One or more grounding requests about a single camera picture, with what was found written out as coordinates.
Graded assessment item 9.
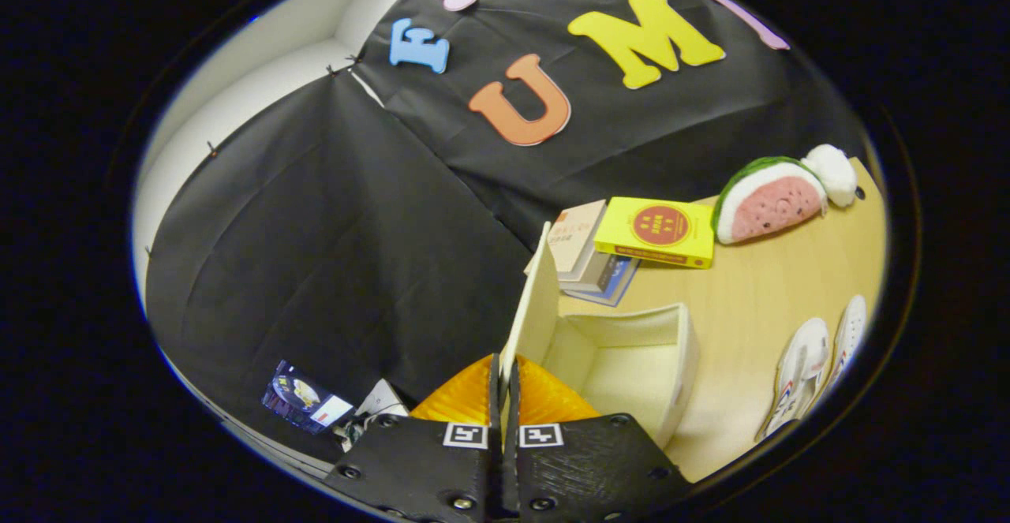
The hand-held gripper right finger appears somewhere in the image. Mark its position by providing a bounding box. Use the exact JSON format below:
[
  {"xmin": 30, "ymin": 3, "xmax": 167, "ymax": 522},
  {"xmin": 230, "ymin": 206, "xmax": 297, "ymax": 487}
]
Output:
[{"xmin": 505, "ymin": 353, "xmax": 693, "ymax": 523}]

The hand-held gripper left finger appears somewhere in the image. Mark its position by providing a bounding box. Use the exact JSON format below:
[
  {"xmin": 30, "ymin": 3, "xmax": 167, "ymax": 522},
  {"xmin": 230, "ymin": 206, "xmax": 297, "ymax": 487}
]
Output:
[{"xmin": 324, "ymin": 353, "xmax": 506, "ymax": 523}]

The beige storage box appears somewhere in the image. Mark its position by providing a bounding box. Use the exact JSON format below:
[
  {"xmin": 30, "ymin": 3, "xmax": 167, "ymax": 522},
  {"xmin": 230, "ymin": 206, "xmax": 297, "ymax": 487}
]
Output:
[{"xmin": 499, "ymin": 222, "xmax": 700, "ymax": 450}]

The white canvas shoe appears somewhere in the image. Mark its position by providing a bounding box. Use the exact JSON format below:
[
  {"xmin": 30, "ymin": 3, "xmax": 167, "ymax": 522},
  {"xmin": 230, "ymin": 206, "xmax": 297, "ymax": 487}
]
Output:
[
  {"xmin": 822, "ymin": 294, "xmax": 868, "ymax": 394},
  {"xmin": 756, "ymin": 317, "xmax": 831, "ymax": 442}
]

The dark blue printed packet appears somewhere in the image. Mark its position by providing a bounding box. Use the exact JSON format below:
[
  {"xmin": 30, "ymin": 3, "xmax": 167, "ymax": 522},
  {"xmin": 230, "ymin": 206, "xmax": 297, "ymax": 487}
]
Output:
[{"xmin": 261, "ymin": 360, "xmax": 354, "ymax": 435}]

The blue book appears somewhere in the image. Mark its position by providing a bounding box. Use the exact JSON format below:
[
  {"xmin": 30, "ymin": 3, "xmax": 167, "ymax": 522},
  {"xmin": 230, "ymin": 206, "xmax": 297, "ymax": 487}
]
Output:
[{"xmin": 564, "ymin": 256, "xmax": 641, "ymax": 308}]

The black backdrop cloth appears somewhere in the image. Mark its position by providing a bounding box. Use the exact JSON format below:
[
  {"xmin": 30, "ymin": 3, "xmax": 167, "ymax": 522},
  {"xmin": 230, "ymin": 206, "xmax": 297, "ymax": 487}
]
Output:
[{"xmin": 144, "ymin": 0, "xmax": 869, "ymax": 465}]

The beige book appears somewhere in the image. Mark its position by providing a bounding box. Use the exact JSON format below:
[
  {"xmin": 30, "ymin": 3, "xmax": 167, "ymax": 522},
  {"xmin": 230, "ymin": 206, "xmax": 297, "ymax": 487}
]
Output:
[{"xmin": 525, "ymin": 199, "xmax": 608, "ymax": 275}]

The yellow book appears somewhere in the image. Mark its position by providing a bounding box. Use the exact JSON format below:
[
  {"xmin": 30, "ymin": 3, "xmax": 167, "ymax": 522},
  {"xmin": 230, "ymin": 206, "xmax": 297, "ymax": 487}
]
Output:
[{"xmin": 593, "ymin": 196, "xmax": 716, "ymax": 270}]

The watermelon slice plush toy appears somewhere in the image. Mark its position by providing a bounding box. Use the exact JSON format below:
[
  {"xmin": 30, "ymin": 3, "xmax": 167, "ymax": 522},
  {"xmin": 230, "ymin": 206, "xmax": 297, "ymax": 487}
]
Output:
[{"xmin": 712, "ymin": 156, "xmax": 829, "ymax": 245}]

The white round plush toy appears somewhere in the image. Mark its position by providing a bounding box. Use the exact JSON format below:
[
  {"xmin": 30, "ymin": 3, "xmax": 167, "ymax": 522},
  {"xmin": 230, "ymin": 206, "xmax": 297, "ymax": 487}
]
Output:
[{"xmin": 801, "ymin": 144, "xmax": 859, "ymax": 208}]

